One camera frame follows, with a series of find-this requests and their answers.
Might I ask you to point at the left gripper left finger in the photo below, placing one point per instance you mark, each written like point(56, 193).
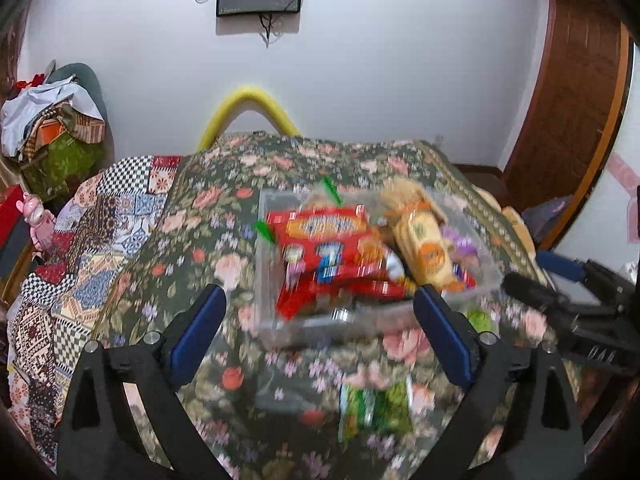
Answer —
point(97, 436)

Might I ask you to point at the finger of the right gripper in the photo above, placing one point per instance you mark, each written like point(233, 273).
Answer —
point(599, 280)
point(545, 300)

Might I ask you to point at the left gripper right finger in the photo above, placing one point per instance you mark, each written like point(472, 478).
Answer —
point(518, 418)

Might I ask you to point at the purple label rice bar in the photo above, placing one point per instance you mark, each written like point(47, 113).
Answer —
point(461, 248)

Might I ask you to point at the orange biscuit packet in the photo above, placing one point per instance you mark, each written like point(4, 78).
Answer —
point(418, 237)

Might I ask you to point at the beige rice cake pack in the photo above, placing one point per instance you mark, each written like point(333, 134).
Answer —
point(401, 195)

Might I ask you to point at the clear plastic storage box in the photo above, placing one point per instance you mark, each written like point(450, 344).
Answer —
point(352, 317)

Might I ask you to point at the red cracker bag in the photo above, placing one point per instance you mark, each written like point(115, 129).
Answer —
point(331, 252)

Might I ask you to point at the green jelly cup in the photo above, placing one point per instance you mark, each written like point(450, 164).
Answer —
point(481, 321)

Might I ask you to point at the green pea snack bag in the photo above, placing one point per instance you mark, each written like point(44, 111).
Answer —
point(387, 411)

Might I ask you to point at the wooden wardrobe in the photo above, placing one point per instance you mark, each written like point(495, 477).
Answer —
point(574, 113)

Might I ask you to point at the green floral bedspread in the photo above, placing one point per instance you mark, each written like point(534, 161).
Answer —
point(319, 370)

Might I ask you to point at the pink plush toy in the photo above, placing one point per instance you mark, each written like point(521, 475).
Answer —
point(40, 220)

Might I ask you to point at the patchwork quilt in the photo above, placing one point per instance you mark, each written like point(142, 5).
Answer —
point(97, 232)

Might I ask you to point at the red box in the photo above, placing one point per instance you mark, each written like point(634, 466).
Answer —
point(9, 214)

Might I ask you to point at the pile of clothes on chair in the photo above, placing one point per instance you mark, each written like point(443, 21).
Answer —
point(55, 132)

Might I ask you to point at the yellow foam tube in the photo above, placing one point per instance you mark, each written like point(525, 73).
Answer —
point(242, 100)

